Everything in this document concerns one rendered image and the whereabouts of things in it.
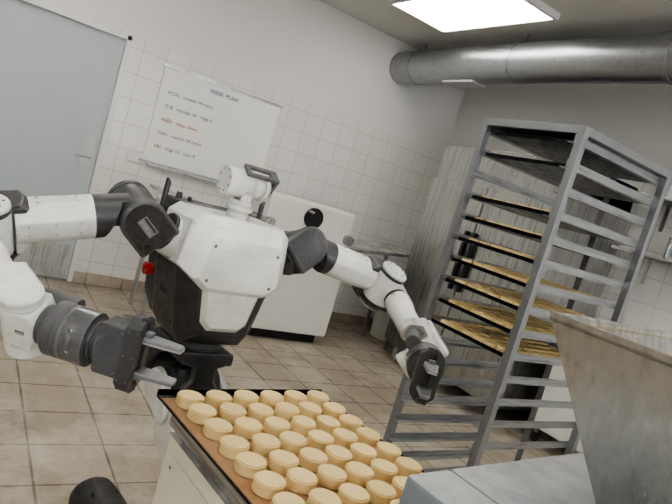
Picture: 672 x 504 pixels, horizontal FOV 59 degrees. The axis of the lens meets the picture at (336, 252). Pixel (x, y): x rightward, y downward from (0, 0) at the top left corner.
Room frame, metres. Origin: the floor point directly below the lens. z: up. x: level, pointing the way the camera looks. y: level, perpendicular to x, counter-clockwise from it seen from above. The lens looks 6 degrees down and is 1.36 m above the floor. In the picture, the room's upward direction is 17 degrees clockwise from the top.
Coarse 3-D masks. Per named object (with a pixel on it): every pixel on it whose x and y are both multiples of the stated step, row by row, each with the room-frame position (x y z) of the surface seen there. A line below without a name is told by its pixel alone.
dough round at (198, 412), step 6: (192, 408) 1.00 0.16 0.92; (198, 408) 1.01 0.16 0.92; (204, 408) 1.02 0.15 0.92; (210, 408) 1.02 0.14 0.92; (192, 414) 0.99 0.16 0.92; (198, 414) 0.99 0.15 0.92; (204, 414) 0.99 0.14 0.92; (210, 414) 1.00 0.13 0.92; (192, 420) 0.99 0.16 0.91; (198, 420) 0.99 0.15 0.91; (204, 420) 0.99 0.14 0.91
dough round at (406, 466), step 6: (396, 462) 1.04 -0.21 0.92; (402, 462) 1.04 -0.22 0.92; (408, 462) 1.04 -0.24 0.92; (414, 462) 1.05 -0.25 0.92; (402, 468) 1.02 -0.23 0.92; (408, 468) 1.02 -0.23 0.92; (414, 468) 1.02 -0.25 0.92; (420, 468) 1.03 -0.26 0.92; (402, 474) 1.02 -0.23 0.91; (408, 474) 1.02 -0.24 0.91
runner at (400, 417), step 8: (400, 416) 2.47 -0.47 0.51; (408, 416) 2.50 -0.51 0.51; (416, 416) 2.52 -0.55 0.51; (424, 416) 2.55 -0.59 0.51; (432, 416) 2.58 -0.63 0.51; (440, 416) 2.61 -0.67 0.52; (448, 416) 2.64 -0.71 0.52; (456, 416) 2.67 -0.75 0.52; (464, 416) 2.71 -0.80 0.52; (472, 416) 2.74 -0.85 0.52; (480, 416) 2.77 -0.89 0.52
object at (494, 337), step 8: (456, 328) 2.37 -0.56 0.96; (464, 328) 2.41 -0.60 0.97; (472, 328) 2.45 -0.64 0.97; (480, 328) 2.51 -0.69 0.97; (488, 328) 2.59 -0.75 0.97; (496, 328) 2.64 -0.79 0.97; (472, 336) 2.33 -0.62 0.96; (480, 336) 2.31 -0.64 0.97; (488, 336) 2.39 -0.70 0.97; (496, 336) 2.42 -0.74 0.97; (504, 336) 2.48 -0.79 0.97; (488, 344) 2.22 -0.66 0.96; (496, 344) 2.24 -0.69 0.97; (504, 344) 2.29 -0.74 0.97; (520, 344) 2.41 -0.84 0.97; (528, 344) 2.46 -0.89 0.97; (536, 344) 2.52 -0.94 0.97; (544, 344) 2.62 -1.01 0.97; (520, 352) 2.24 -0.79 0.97; (528, 352) 2.28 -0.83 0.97; (536, 352) 2.32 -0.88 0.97; (544, 352) 2.38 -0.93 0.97; (552, 352) 2.45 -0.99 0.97
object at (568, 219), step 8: (568, 216) 2.17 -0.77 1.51; (576, 224) 2.21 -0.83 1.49; (584, 224) 2.24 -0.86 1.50; (592, 224) 2.27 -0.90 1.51; (592, 232) 2.30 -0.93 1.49; (600, 232) 2.31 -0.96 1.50; (608, 232) 2.34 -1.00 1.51; (616, 240) 2.38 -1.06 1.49; (624, 240) 2.41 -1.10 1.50; (632, 240) 2.44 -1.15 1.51
